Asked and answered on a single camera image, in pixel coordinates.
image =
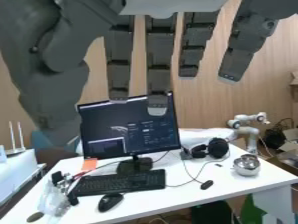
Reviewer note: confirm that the black computer monitor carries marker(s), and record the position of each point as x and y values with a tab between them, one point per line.
128	130

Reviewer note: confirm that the clear plastic bag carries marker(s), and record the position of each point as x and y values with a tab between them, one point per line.
51	200

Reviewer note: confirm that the small white jointed device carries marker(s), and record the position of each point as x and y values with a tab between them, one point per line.
248	131

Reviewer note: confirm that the small black round device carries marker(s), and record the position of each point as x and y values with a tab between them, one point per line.
207	184

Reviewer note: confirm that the shiny metal bowl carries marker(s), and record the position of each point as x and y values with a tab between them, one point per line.
247	165

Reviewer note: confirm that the orange sticky note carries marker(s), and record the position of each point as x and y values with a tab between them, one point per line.
90	164

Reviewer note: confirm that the black keyboard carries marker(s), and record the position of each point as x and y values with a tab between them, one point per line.
120	182

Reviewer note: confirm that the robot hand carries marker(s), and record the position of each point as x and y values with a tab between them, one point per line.
45	50

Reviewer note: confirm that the white router with antennas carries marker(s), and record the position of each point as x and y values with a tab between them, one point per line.
14	151

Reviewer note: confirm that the black computer mouse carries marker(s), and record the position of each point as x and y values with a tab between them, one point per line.
110	201

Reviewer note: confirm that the small black gadget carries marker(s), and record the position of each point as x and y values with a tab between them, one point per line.
58	177

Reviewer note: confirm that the white desk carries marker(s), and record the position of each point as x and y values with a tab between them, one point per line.
178	200

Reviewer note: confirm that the black headphones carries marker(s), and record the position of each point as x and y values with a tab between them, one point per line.
219	147

